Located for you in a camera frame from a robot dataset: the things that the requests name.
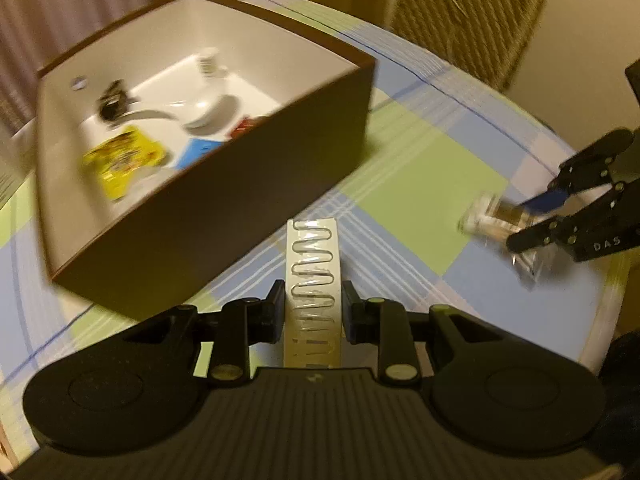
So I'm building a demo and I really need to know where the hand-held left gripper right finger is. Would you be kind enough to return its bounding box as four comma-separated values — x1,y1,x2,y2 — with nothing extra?
342,280,506,386

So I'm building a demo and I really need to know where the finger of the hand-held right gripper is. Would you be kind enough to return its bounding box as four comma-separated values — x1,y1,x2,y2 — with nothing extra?
520,129,636,213
506,185,627,252

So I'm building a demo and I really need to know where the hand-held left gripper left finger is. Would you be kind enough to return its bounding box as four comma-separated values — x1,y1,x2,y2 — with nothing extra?
120,280,287,386

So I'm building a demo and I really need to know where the brown box with white inside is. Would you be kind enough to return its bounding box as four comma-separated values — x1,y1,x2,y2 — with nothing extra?
36,0,377,321

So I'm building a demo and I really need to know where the blue hand cream tube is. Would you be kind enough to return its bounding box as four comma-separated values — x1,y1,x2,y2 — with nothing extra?
172,137,223,171

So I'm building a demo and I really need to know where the checked tablecloth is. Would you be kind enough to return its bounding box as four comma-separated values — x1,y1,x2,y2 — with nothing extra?
0,0,626,466

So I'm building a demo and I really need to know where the dark fleece clothing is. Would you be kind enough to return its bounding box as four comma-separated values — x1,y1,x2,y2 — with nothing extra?
597,330,640,480

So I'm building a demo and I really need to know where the red packet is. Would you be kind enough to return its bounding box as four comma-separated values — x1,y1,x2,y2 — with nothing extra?
229,116,271,140

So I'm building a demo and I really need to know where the woven wicker chair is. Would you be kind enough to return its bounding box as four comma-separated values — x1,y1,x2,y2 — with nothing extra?
390,0,548,92

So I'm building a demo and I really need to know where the white plastic object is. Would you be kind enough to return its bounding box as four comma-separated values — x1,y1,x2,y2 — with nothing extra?
182,47,241,130

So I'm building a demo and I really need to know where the yellow snack packet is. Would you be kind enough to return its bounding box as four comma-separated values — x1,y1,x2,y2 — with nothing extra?
82,127,168,201

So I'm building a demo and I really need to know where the beige curtain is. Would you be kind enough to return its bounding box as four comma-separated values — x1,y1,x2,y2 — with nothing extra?
0,0,173,136

